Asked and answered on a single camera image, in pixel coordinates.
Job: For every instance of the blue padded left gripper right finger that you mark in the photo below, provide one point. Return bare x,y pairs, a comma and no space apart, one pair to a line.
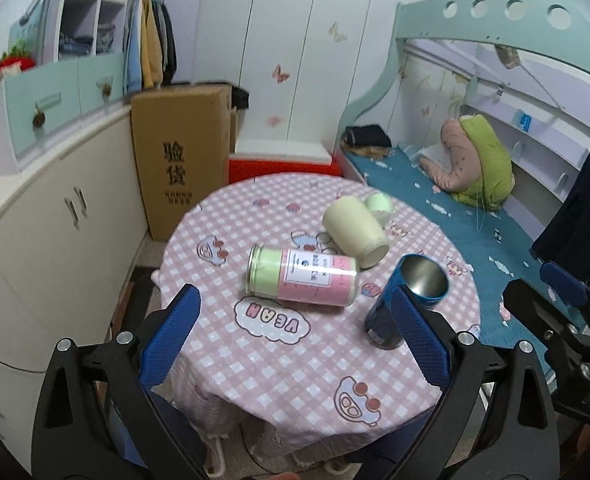
518,438

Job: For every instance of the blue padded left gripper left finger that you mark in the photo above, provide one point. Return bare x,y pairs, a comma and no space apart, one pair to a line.
98,417

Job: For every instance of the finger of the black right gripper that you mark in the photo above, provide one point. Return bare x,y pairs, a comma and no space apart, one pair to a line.
543,318

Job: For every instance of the blue metal cup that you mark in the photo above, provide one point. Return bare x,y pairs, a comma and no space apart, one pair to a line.
417,283

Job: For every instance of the small light green cup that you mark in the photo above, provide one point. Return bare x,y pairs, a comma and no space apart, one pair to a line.
380,206

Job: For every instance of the cream plastic cup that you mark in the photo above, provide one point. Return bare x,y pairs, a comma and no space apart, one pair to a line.
355,231

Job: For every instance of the blue patterned bed sheet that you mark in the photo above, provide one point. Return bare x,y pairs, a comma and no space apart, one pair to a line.
491,242

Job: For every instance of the pink checked tablecloth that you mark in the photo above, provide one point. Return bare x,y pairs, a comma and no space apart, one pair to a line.
310,374

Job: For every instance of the cream cabinet with doors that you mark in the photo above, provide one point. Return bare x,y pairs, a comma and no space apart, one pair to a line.
67,244

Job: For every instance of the pink and green plush pillow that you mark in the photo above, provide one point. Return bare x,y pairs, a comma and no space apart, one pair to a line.
470,163

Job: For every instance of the pink green labelled jar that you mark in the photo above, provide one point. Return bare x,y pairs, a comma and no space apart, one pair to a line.
295,275

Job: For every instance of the dark folded clothes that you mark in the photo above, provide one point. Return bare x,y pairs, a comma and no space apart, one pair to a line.
369,141

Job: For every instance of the red storage box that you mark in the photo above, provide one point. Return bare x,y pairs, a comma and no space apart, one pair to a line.
245,169

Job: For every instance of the brown cardboard box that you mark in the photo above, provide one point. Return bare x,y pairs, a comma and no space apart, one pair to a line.
181,144

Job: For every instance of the teal drawer unit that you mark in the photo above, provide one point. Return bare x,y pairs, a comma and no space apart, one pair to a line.
40,101

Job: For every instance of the hanging clothes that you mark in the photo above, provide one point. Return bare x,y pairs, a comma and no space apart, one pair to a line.
150,53

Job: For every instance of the white wardrobe with butterflies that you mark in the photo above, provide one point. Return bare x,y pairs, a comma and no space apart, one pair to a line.
301,62

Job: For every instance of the teal bed frame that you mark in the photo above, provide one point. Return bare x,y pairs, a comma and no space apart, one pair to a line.
556,29

